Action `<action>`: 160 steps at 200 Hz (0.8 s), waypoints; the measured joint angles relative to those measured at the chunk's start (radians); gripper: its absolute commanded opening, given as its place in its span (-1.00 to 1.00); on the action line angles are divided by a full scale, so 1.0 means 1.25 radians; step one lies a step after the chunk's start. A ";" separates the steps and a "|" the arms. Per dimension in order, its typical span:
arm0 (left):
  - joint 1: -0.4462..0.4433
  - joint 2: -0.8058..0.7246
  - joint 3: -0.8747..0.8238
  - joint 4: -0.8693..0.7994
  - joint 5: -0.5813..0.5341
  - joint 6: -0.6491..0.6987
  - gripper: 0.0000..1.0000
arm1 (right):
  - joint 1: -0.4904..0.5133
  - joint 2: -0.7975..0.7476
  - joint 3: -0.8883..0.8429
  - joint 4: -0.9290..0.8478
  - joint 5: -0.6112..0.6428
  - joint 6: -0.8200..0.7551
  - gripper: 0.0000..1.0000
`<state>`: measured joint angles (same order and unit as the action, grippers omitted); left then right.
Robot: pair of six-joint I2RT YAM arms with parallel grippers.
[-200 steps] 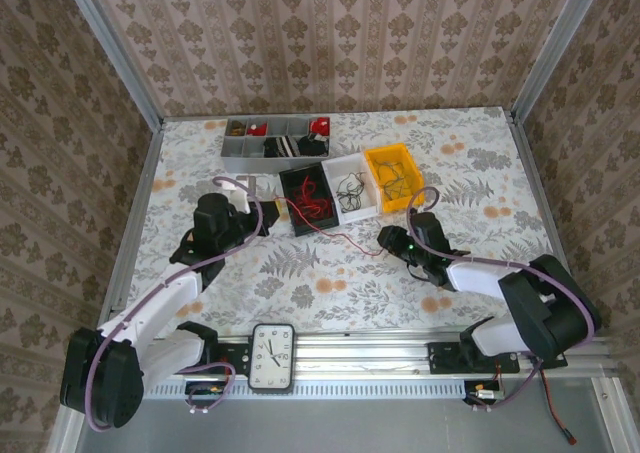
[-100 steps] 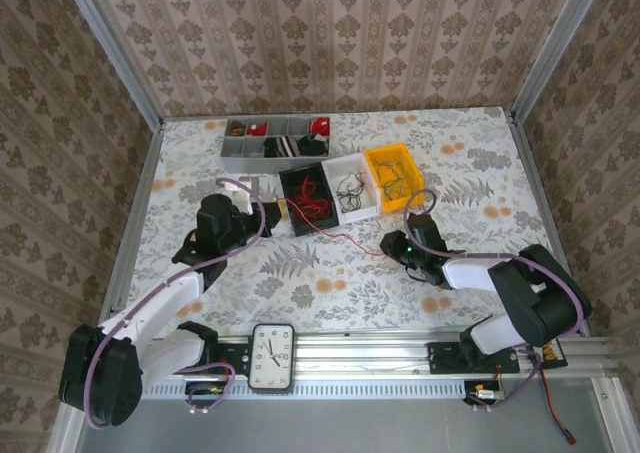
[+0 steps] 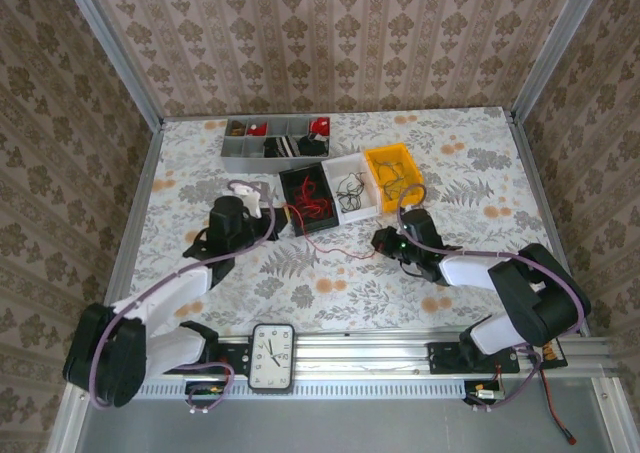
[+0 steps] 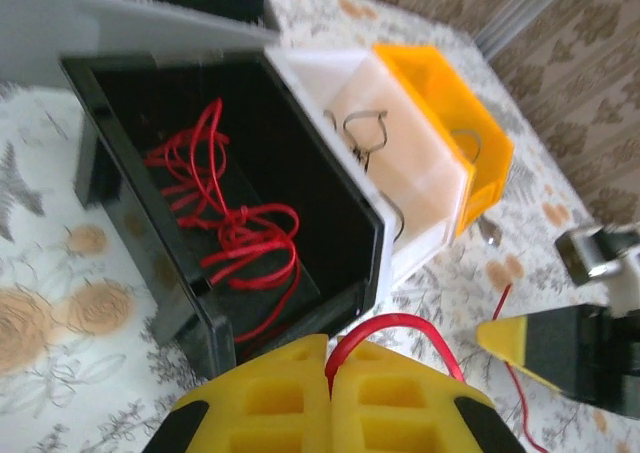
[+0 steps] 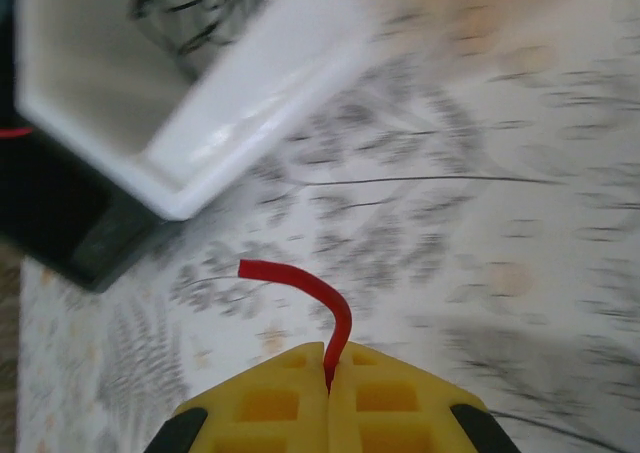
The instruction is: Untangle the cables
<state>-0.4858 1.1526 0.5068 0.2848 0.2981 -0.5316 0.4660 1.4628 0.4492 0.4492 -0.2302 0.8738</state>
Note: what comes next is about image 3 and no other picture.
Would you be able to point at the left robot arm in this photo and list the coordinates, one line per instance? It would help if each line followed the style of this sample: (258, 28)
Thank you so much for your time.
(105, 358)

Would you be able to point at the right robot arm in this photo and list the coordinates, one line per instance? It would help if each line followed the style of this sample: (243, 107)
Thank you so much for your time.
(540, 298)

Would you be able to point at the yellow connector strip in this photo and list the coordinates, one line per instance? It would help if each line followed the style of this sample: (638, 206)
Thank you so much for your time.
(552, 355)

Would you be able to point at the floral tablecloth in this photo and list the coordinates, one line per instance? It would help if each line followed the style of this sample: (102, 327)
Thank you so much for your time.
(350, 298)

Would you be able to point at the aluminium mounting rail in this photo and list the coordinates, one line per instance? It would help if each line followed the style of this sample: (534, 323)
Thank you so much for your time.
(360, 353)

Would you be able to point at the small black electronics board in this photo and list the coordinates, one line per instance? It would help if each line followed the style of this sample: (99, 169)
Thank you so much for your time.
(482, 393)
(202, 393)

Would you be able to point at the black framed white clock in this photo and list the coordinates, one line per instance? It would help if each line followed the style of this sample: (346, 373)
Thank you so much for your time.
(271, 358)

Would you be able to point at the black plastic bin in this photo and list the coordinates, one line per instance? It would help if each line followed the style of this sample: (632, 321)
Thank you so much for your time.
(315, 225)

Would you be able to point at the white plastic bin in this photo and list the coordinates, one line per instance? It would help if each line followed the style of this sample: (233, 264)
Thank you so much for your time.
(335, 173)

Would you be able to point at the yellow plastic bin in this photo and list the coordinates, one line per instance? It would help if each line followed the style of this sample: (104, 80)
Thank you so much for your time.
(395, 202)

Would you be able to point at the black white striped sock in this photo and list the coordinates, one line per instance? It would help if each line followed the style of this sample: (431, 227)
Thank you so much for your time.
(282, 146)

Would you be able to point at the grey compartment organizer box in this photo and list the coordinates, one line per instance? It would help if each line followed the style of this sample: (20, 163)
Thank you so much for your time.
(245, 160)

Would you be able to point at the red santa hat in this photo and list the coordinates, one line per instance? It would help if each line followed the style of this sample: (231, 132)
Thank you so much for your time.
(320, 124)

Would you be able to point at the small brown items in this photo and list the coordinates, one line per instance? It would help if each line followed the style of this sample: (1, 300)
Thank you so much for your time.
(235, 130)

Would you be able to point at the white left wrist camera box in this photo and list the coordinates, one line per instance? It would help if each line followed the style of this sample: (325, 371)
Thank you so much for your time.
(250, 200)

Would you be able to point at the red and white hat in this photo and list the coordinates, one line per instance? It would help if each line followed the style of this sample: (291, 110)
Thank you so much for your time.
(257, 129)

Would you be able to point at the aluminium frame post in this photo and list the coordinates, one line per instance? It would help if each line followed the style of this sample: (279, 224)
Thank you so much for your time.
(114, 48)
(556, 48)

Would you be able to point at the aluminium table side rail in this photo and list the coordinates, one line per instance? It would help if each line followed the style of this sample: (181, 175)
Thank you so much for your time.
(141, 183)
(536, 183)

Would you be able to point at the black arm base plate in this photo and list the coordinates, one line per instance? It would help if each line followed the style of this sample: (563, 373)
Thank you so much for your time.
(235, 358)
(445, 358)

